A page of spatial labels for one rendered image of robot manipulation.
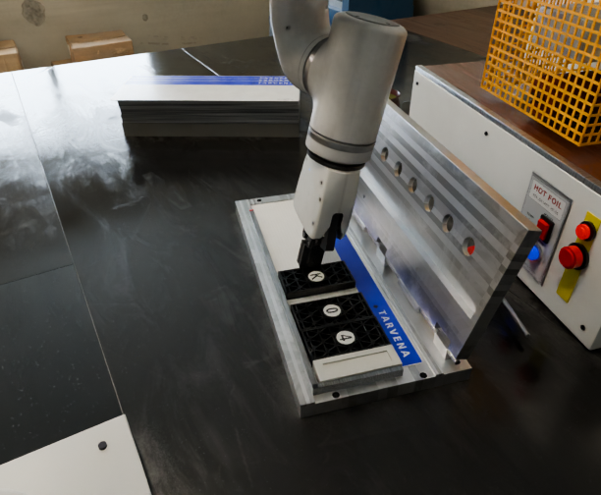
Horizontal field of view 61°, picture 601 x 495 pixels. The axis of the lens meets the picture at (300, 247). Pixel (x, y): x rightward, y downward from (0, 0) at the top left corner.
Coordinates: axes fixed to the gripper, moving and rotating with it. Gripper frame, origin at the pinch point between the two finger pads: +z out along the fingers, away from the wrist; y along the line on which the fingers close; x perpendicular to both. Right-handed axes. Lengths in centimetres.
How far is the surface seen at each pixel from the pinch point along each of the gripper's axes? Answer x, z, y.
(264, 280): -6.4, 3.8, 1.1
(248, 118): 1, 0, -53
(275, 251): -3.4, 3.4, -5.3
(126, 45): -25, 54, -316
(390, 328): 6.7, 1.2, 14.3
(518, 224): 11.0, -18.7, 21.2
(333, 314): 0.0, 1.4, 11.3
